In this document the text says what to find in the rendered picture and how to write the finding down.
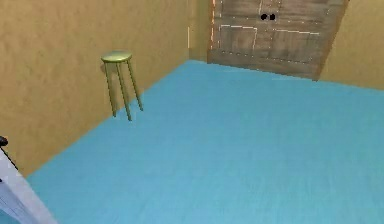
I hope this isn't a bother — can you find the white room door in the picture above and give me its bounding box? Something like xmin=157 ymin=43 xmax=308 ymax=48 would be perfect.
xmin=0 ymin=148 xmax=60 ymax=224

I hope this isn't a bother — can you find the brown wooden cupboard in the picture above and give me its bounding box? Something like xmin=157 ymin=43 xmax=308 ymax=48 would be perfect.
xmin=206 ymin=0 xmax=350 ymax=82

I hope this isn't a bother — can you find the olive green round stool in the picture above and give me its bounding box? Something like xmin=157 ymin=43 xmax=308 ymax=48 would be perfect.
xmin=100 ymin=49 xmax=145 ymax=122

